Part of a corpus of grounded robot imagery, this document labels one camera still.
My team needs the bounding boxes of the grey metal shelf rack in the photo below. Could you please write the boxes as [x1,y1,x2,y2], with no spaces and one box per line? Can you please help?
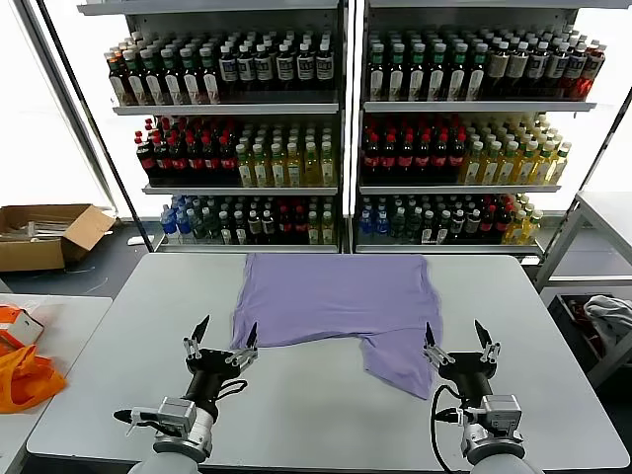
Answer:
[351,0,599,256]
[76,0,349,255]

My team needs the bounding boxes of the white strips bundle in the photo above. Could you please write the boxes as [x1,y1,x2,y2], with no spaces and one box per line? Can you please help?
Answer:
[0,220,68,243]

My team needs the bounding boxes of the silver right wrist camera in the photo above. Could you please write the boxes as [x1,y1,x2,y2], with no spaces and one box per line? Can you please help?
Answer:
[481,394,523,436]

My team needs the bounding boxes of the red cloth item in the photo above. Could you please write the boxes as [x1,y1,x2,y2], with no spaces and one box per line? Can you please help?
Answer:
[567,298,606,356]

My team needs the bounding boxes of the dark drink bottle beige label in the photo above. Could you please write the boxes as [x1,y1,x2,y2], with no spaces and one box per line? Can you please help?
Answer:
[507,41,530,100]
[487,41,511,100]

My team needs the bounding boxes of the grey white crumpled cloth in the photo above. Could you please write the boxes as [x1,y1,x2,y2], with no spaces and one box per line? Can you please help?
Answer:
[583,294,632,347]

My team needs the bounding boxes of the red drink bottle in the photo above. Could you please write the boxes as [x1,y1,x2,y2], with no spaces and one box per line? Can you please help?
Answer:
[581,43,607,103]

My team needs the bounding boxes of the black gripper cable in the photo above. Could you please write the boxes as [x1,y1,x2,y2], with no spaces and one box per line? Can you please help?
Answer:
[215,378,249,399]
[431,383,465,474]

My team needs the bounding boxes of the dark drink bottle blue label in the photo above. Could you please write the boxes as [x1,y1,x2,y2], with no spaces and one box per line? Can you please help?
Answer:
[254,43,275,103]
[525,41,549,100]
[545,42,569,100]
[276,42,295,103]
[218,44,239,103]
[295,42,315,103]
[564,43,589,102]
[315,42,335,103]
[236,43,257,103]

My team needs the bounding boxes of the grey metal side table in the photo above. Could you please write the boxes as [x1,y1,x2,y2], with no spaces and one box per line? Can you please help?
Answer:
[535,190,632,297]

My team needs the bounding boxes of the purple t-shirt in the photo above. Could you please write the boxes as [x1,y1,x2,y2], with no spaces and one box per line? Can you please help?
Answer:
[230,253,444,401]

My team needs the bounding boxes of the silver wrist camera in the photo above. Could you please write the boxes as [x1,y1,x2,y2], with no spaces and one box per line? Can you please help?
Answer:
[481,394,523,436]
[128,396,198,438]

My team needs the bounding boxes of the grey slanted pillar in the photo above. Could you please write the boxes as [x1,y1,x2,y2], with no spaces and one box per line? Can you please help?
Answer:
[12,0,119,217]

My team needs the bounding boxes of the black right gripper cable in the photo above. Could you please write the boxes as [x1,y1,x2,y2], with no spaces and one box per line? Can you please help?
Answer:
[431,383,465,474]

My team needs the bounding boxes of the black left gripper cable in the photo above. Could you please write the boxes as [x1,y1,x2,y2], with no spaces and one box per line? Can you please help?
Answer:
[215,378,249,399]

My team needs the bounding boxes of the black storage crate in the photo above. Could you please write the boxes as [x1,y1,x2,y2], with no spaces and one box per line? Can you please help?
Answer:
[547,293,609,374]

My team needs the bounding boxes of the thin black metal pole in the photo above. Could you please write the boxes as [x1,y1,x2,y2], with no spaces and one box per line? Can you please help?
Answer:
[567,91,632,208]
[35,0,155,254]

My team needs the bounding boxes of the amber tea bottle white label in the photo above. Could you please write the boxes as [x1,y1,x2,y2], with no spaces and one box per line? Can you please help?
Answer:
[106,47,128,107]

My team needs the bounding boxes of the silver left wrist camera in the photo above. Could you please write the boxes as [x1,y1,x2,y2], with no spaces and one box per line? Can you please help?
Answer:
[128,396,198,438]

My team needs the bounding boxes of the brown cardboard box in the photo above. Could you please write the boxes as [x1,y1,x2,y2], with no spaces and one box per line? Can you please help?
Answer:
[0,203,119,273]

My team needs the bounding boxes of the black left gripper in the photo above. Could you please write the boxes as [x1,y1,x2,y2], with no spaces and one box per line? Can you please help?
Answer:
[182,314,260,407]

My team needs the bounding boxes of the orange cloth bag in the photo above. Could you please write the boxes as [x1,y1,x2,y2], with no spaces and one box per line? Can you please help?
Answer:
[0,343,68,415]

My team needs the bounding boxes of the green label tea bottle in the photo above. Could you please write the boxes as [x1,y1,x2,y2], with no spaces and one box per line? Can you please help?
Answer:
[160,47,183,106]
[121,48,145,107]
[366,42,387,103]
[407,42,427,103]
[139,47,163,107]
[467,42,488,102]
[386,42,407,103]
[198,46,222,106]
[447,42,468,103]
[427,42,447,103]
[179,47,202,106]

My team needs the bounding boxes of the grey metal cart frame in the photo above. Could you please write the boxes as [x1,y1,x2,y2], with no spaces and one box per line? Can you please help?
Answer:
[590,335,632,389]

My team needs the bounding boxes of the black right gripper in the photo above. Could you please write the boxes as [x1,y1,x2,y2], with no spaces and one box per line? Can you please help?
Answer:
[423,319,502,399]

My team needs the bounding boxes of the orange white carton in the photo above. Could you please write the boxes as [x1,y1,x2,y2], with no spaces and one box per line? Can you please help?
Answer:
[0,304,45,350]

